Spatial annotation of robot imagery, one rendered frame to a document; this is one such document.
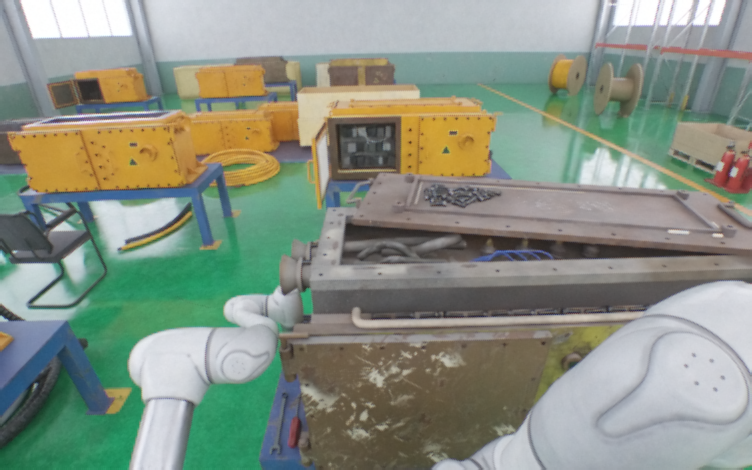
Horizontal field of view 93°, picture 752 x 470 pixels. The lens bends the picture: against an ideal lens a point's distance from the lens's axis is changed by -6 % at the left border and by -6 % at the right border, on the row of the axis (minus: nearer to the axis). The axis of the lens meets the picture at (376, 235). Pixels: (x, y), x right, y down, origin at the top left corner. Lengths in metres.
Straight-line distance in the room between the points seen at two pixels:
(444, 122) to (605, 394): 3.29
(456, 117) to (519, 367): 2.75
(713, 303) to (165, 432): 0.92
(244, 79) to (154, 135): 5.98
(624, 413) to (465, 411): 0.87
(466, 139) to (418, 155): 0.45
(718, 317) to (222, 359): 0.83
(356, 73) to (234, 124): 3.41
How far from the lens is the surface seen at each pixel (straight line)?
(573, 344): 1.14
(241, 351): 0.91
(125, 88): 10.94
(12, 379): 2.32
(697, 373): 0.36
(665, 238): 1.37
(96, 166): 4.35
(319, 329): 1.00
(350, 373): 1.04
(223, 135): 7.19
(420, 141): 3.55
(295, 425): 1.53
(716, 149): 7.61
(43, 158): 4.59
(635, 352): 0.36
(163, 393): 0.96
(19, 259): 4.00
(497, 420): 1.26
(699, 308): 0.47
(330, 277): 0.98
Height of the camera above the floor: 1.89
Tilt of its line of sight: 28 degrees down
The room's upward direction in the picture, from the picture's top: 1 degrees counter-clockwise
